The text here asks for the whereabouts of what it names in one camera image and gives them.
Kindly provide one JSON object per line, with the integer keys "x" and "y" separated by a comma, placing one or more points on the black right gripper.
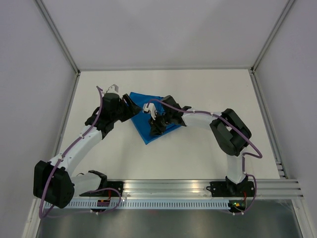
{"x": 155, "y": 128}

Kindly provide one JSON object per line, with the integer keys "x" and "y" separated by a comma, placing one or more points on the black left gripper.
{"x": 131, "y": 110}

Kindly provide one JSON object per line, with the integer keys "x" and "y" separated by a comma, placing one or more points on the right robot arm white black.
{"x": 230, "y": 132}

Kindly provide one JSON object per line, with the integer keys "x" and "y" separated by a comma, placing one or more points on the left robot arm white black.
{"x": 53, "y": 180}

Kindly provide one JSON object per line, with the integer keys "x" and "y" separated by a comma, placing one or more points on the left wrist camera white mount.
{"x": 113, "y": 89}

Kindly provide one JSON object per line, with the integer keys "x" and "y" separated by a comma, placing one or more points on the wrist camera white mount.
{"x": 149, "y": 108}
{"x": 113, "y": 89}

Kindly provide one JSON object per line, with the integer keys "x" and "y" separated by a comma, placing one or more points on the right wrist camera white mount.
{"x": 149, "y": 108}

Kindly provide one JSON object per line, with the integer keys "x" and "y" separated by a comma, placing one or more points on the aluminium mounting rail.
{"x": 196, "y": 189}

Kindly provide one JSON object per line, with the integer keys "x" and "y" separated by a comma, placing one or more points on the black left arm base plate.
{"x": 106, "y": 190}

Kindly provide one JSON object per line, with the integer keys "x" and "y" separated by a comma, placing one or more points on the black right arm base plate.
{"x": 229, "y": 189}

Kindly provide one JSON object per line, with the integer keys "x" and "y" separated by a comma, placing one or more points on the white slotted cable duct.
{"x": 173, "y": 204}

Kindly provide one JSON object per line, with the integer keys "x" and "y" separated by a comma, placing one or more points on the aluminium frame left post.
{"x": 57, "y": 35}

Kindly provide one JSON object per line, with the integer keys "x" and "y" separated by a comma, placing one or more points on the aluminium frame post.
{"x": 57, "y": 35}
{"x": 279, "y": 22}

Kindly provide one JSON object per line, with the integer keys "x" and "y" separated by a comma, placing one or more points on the aluminium frame right post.
{"x": 279, "y": 22}

